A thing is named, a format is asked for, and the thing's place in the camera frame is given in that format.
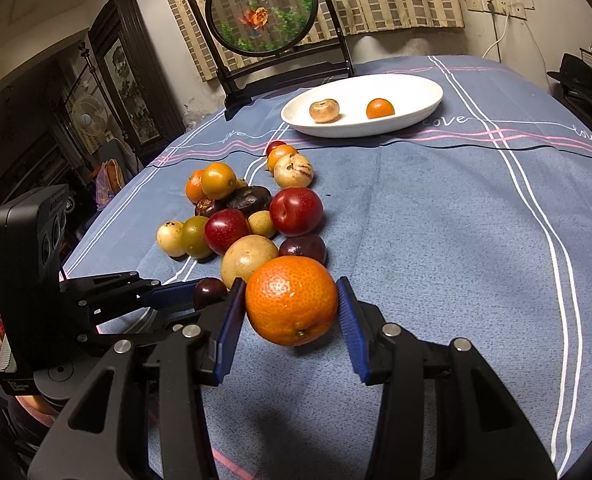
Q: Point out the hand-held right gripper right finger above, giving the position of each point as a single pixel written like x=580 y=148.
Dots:
x=352 y=332

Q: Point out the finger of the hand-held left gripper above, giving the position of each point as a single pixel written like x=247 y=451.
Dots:
x=173 y=295
x=196 y=314

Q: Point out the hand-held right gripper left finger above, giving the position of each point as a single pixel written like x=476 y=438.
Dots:
x=228 y=332

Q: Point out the small dark purple plum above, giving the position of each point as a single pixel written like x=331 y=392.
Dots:
x=210 y=292

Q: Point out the pale yellow round guava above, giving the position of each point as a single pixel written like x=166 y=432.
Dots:
x=170 y=238

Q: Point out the green-yellow tomato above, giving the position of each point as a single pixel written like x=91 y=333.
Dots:
x=197 y=236

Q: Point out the large orange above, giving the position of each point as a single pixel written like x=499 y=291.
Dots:
x=291 y=300

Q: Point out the large beige passion fruit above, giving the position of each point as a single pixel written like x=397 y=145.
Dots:
x=246 y=260

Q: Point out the dark red speckled plum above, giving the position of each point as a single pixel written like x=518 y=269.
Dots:
x=227 y=231

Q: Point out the dark mangosteen with yellow calyx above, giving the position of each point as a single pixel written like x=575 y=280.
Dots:
x=207 y=206

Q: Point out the small orange mandarin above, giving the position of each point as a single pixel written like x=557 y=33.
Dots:
x=380 y=109
x=282 y=152
x=193 y=187

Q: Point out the large red plum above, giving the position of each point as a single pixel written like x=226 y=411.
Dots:
x=296 y=211

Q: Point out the beige scarred passion fruit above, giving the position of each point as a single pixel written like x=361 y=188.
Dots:
x=293 y=171

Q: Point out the white oval plate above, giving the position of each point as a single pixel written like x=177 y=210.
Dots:
x=416 y=97

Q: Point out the dark purple passion fruit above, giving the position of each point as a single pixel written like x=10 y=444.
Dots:
x=303 y=247

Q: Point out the blue striped tablecloth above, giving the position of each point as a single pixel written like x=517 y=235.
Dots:
x=426 y=260

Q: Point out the small yellow-green plum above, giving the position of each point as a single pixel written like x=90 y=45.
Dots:
x=262 y=223

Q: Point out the pink cloth bag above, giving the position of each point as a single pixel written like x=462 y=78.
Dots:
x=108 y=182

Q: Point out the large dark mangosteen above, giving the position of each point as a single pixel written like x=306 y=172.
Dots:
x=248 y=199

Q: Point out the yellow-orange tomato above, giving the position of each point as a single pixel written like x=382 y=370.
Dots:
x=218 y=180

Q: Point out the white electric fan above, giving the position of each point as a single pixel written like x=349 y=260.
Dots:
x=88 y=120

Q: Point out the small red cherry tomato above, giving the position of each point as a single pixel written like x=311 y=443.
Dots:
x=274 y=146

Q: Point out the brownish peeled mandarin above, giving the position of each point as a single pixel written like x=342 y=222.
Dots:
x=324 y=111

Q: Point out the round goldfish screen on stand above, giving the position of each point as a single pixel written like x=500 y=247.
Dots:
x=261 y=10

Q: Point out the black hat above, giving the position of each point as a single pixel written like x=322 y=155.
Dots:
x=576 y=72

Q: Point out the dark framed wall picture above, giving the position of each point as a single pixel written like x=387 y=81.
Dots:
x=126 y=80

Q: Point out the white wall socket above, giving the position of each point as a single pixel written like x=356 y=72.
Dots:
x=472 y=1

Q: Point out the white wall socket strip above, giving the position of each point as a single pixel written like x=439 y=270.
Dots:
x=506 y=8

